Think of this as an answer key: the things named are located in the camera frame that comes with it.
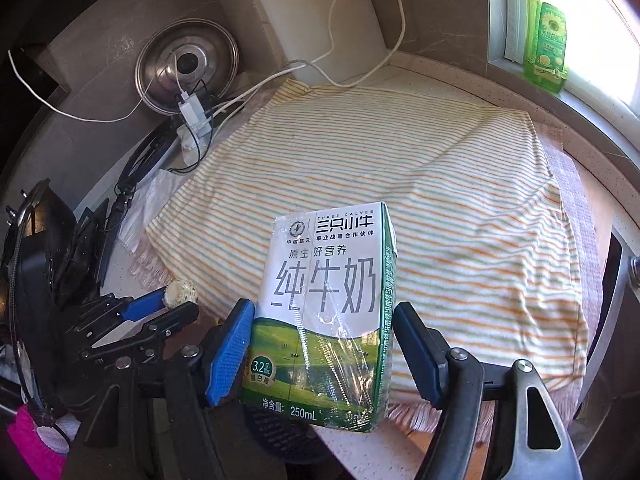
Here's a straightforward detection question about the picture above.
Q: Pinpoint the white paper ball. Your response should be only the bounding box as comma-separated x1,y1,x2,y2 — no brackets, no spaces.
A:
163,280,198,309

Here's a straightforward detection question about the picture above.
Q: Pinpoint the green white milk carton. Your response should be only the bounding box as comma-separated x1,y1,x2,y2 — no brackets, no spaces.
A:
242,202,397,432

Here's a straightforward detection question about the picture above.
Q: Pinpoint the steel kitchen faucet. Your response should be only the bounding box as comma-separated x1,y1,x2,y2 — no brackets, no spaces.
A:
570,230,639,470

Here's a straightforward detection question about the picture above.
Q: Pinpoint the striped yellow cloth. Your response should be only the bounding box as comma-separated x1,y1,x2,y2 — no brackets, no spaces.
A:
145,80,589,390

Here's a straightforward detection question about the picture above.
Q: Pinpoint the white power strip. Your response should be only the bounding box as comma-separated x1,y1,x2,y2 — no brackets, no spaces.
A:
177,122,213,166

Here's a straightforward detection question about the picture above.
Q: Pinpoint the white charger plug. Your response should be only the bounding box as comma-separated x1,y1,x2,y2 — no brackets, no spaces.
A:
179,91,206,129

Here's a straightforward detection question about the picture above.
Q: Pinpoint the white cutting board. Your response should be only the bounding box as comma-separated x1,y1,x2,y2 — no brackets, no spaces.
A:
258,0,387,86

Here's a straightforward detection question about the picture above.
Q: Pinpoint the green dish soap bottle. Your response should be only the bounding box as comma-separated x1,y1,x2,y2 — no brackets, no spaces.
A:
523,0,568,94

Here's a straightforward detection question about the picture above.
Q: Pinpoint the white power cable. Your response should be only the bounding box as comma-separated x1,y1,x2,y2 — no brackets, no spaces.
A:
7,0,407,131

